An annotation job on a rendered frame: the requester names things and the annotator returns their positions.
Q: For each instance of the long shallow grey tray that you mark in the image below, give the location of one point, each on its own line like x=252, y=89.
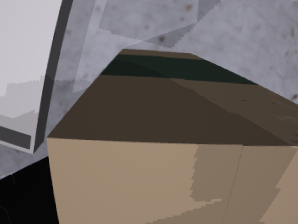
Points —
x=25, y=85

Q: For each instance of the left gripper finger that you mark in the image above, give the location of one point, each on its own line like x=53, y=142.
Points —
x=27, y=197

